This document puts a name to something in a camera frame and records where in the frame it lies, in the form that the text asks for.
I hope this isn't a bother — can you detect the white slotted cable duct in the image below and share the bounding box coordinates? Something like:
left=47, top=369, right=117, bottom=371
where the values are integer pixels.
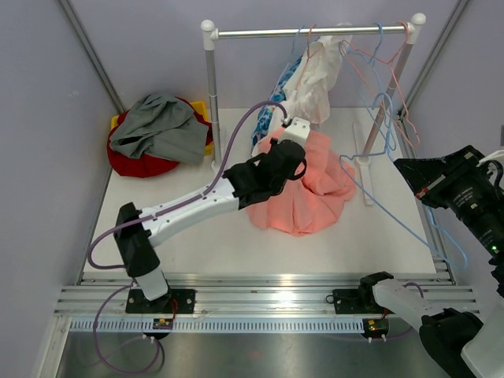
left=70, top=317, right=364, bottom=334

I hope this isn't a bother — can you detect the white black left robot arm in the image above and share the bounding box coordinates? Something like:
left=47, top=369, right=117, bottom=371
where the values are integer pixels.
left=113, top=136, right=307, bottom=313

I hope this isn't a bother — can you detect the blue wire hanger grey skirt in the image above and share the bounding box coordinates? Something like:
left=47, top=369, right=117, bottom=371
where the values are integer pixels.
left=339, top=92, right=469, bottom=271

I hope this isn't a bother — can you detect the red cloth garment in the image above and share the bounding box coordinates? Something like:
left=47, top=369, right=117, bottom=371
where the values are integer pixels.
left=106, top=98, right=213, bottom=179

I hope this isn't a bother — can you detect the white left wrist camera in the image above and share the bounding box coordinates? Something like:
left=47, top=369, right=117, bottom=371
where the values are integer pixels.
left=278, top=117, right=311, bottom=147

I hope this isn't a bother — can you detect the white pleated skirt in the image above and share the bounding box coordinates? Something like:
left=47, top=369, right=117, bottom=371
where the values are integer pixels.
left=283, top=35, right=346, bottom=124

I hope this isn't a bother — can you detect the silver white clothes rack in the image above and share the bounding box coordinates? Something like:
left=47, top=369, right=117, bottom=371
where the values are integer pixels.
left=201, top=13, right=426, bottom=206

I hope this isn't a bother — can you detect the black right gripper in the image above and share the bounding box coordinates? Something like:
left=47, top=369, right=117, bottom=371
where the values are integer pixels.
left=395, top=143, right=504, bottom=257

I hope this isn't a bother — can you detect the salmon pink skirt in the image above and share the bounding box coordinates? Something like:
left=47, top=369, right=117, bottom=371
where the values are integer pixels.
left=246, top=132, right=357, bottom=236

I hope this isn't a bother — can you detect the blue hanger floral skirt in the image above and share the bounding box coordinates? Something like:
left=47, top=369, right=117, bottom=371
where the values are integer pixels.
left=269, top=25, right=305, bottom=101

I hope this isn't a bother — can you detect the empty pink wire hanger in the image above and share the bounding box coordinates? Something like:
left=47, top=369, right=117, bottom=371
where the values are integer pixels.
left=344, top=13, right=426, bottom=157

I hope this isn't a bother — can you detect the yellow plastic bin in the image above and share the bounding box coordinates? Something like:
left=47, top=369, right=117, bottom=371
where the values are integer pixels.
left=110, top=100, right=216, bottom=157

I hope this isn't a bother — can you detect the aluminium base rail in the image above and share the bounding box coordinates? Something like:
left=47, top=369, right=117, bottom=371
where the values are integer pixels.
left=55, top=272, right=480, bottom=318

